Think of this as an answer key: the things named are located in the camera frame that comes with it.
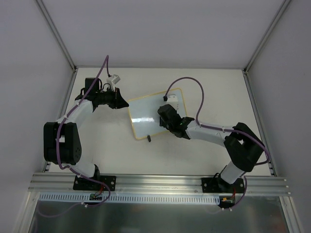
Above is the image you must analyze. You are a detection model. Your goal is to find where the small whiteboard with yellow frame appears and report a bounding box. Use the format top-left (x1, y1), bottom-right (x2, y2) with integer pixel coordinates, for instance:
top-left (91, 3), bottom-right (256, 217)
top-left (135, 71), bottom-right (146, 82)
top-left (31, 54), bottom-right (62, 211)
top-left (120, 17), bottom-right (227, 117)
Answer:
top-left (128, 88), bottom-right (187, 140)

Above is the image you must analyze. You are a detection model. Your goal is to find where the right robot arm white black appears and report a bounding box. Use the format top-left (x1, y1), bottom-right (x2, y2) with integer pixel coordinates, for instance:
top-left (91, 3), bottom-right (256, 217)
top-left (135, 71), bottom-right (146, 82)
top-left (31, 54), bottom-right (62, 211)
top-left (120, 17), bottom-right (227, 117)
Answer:
top-left (157, 104), bottom-right (265, 192)

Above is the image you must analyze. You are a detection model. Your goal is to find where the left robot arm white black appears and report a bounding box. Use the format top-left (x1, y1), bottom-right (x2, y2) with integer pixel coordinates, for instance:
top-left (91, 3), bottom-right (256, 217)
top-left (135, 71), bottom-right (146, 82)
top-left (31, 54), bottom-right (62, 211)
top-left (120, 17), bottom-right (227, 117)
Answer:
top-left (43, 75), bottom-right (129, 190)

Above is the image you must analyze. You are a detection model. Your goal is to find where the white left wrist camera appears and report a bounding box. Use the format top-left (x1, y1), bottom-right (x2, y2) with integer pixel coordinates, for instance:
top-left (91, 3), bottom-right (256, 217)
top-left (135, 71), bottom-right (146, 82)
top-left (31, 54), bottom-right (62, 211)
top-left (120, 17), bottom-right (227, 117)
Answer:
top-left (106, 74), bottom-right (121, 89)

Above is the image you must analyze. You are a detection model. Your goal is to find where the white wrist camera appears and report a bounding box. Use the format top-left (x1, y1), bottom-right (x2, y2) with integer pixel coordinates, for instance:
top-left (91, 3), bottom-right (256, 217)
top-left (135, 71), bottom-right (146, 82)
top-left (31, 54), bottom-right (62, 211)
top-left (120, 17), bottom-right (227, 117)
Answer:
top-left (106, 74), bottom-right (121, 89)
top-left (163, 94), bottom-right (179, 105)

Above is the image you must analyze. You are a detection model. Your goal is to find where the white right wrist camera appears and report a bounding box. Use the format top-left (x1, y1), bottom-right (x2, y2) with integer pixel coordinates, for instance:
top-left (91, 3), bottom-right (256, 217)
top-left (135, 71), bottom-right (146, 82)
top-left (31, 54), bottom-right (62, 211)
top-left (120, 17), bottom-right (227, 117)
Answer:
top-left (163, 94), bottom-right (179, 105)

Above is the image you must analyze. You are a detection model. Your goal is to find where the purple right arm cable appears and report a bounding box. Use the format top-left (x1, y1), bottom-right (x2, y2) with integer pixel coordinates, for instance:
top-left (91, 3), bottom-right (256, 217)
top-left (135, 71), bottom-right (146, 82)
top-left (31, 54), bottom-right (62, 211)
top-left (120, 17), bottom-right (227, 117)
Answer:
top-left (163, 76), bottom-right (271, 212)

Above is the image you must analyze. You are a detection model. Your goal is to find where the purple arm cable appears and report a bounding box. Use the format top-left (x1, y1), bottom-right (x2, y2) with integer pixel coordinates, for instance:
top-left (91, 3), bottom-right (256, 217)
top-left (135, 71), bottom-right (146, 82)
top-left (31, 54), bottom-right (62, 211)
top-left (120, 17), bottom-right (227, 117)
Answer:
top-left (163, 76), bottom-right (271, 212)
top-left (36, 55), bottom-right (112, 218)

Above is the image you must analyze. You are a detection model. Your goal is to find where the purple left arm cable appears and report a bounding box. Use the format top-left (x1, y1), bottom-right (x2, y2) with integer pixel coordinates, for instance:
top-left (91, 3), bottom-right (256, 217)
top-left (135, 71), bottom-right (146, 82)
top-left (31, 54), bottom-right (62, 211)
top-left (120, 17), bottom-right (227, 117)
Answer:
top-left (36, 55), bottom-right (112, 218)

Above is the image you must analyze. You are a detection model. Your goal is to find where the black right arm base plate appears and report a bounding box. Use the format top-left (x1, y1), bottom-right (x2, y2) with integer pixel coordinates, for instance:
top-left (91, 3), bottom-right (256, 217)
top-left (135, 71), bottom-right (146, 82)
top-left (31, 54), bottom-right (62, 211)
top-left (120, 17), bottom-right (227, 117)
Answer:
top-left (201, 177), bottom-right (245, 194)

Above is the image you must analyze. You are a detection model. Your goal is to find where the right aluminium frame post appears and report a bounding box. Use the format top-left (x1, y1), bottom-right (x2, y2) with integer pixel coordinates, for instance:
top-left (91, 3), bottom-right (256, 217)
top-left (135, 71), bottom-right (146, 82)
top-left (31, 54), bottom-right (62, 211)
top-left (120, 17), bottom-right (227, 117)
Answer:
top-left (243, 0), bottom-right (291, 73)

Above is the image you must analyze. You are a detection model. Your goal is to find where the aluminium frame post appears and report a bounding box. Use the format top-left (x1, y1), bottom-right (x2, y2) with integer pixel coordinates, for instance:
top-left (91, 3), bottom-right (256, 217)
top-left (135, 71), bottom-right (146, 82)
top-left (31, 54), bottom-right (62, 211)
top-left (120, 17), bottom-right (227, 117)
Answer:
top-left (243, 0), bottom-right (291, 73)
top-left (35, 0), bottom-right (76, 72)

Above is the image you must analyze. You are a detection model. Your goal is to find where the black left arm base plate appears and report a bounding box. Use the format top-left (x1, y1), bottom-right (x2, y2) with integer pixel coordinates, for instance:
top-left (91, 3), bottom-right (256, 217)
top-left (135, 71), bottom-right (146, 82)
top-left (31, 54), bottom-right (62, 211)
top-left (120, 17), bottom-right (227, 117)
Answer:
top-left (72, 175), bottom-right (117, 192)

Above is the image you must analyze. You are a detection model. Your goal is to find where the left aluminium frame post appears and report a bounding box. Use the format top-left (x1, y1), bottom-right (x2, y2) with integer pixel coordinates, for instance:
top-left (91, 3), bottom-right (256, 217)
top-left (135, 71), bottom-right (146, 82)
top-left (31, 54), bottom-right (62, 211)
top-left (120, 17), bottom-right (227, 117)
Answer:
top-left (35, 0), bottom-right (76, 72)

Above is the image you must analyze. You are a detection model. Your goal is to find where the aluminium mounting rail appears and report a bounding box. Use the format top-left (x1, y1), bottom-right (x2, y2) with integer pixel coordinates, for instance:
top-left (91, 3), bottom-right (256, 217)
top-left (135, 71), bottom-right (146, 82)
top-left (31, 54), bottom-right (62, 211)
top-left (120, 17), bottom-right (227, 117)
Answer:
top-left (28, 172), bottom-right (292, 197)

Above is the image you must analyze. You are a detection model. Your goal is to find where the white slotted cable duct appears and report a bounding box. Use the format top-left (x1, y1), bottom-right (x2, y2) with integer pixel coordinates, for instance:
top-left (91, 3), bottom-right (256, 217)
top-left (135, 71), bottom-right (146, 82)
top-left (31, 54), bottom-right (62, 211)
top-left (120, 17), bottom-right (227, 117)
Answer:
top-left (38, 192), bottom-right (220, 205)

